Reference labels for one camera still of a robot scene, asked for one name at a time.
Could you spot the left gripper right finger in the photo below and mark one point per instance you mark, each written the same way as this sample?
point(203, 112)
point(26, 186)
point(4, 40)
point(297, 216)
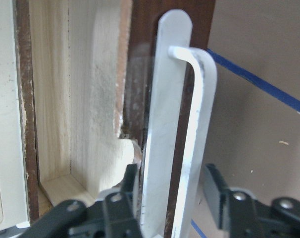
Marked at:
point(217, 192)

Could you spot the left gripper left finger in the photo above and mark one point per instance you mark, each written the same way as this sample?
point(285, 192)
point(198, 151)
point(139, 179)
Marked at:
point(130, 185)

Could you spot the dark wooden drawer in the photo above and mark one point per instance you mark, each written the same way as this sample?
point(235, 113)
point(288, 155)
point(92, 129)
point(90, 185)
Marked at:
point(84, 70)

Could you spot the white drawer handle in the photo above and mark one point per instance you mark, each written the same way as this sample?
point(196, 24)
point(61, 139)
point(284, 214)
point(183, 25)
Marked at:
point(172, 54)

